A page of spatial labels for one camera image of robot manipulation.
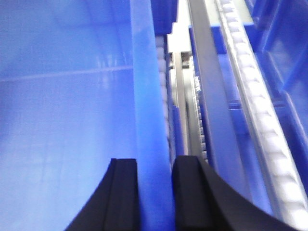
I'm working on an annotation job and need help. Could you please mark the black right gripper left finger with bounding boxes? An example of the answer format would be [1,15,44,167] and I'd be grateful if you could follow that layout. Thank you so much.
[66,158,140,231]

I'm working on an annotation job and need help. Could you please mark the large light blue bin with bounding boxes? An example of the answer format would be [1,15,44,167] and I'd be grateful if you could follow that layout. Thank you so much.
[0,0,178,231]

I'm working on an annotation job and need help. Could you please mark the white roller track strip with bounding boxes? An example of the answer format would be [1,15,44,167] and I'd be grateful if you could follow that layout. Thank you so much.
[215,0,308,231]

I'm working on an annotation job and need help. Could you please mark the metal lane divider rail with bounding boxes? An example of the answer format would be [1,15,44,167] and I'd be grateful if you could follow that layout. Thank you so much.
[188,0,230,170]

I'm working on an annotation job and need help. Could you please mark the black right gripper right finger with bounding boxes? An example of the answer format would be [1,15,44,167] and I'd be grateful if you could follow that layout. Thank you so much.
[172,155,293,231]

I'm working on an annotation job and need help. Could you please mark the lower right dark blue bin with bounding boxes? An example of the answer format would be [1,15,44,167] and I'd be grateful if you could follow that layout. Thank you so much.
[246,0,308,181]

